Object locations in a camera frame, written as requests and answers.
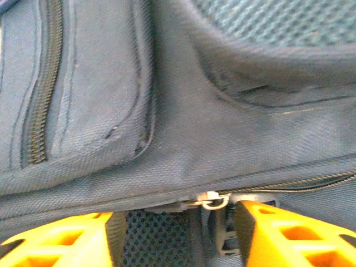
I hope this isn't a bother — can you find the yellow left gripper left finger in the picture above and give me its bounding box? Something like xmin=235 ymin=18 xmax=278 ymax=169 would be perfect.
xmin=0 ymin=211 xmax=127 ymax=267

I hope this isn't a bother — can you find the navy blue backpack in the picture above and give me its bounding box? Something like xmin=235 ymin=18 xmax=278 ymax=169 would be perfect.
xmin=0 ymin=0 xmax=356 ymax=267

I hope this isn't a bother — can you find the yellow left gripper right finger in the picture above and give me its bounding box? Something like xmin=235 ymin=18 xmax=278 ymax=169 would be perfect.
xmin=234 ymin=199 xmax=356 ymax=267

